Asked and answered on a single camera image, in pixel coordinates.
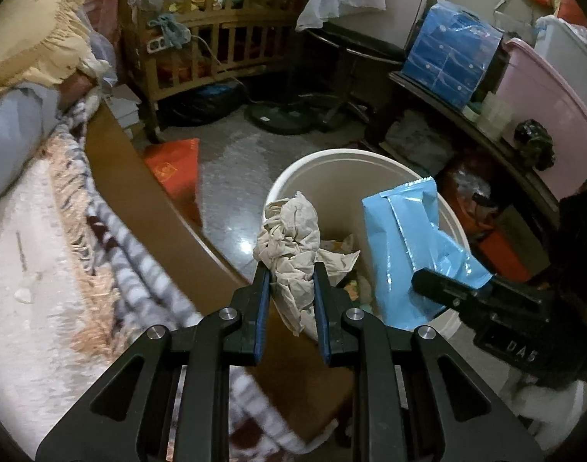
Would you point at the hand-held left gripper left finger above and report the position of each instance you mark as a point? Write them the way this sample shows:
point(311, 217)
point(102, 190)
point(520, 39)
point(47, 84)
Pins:
point(262, 308)

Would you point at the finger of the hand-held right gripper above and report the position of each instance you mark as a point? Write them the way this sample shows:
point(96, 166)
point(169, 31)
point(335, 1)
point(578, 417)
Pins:
point(447, 288)

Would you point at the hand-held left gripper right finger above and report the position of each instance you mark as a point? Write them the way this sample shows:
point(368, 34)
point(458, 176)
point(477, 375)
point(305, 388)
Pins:
point(321, 308)

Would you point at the blue foil packet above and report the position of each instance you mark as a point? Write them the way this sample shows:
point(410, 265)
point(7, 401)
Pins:
point(399, 250)

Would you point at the beige tissue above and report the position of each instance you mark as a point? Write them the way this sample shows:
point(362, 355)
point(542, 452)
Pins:
point(288, 240)

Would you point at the white round bin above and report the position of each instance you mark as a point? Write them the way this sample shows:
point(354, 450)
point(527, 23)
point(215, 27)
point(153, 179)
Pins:
point(341, 173)

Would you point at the person's right hand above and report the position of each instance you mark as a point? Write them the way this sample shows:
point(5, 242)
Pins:
point(544, 404)

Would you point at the orange container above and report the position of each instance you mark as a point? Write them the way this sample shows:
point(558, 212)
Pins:
point(503, 255)

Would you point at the grey striped fringed blanket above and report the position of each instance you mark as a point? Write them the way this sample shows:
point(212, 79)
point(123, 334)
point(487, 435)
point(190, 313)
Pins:
point(130, 260)

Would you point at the red paper bag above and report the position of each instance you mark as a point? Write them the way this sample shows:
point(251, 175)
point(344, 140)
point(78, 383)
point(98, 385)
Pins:
point(170, 168)

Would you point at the dark wooden bench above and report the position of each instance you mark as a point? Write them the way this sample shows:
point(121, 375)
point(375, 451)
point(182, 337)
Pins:
point(467, 122)

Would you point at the dark crumpled bag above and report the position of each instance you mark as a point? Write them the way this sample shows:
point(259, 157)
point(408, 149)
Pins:
point(534, 142)

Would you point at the black round fan base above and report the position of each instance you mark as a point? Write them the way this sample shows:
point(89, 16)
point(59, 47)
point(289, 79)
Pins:
point(279, 118)

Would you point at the black plastic bag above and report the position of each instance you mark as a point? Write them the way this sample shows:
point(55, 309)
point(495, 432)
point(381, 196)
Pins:
point(202, 106)

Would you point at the pink plastic tub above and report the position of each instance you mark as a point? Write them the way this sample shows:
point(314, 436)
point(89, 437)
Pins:
point(548, 101)

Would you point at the blue tissue pack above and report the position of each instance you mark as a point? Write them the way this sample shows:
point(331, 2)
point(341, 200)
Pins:
point(447, 53)

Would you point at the stack of white boxes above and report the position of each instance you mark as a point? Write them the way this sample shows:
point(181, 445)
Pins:
point(122, 106)

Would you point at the black office chair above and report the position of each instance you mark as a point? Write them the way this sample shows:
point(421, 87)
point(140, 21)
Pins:
point(370, 38)

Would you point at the clear storage box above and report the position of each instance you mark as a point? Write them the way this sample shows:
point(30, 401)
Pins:
point(563, 43)

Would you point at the white power strip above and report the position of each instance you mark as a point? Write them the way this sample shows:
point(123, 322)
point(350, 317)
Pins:
point(156, 44)

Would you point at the wooden crib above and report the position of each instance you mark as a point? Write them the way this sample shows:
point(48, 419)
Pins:
point(211, 24)

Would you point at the green cloth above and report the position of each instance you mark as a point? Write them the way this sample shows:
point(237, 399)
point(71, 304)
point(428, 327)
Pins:
point(173, 31)

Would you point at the yellow ruffled blanket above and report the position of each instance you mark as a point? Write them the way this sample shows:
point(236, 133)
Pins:
point(28, 33)

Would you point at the wooden bed frame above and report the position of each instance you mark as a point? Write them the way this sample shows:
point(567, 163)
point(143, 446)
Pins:
point(144, 192)

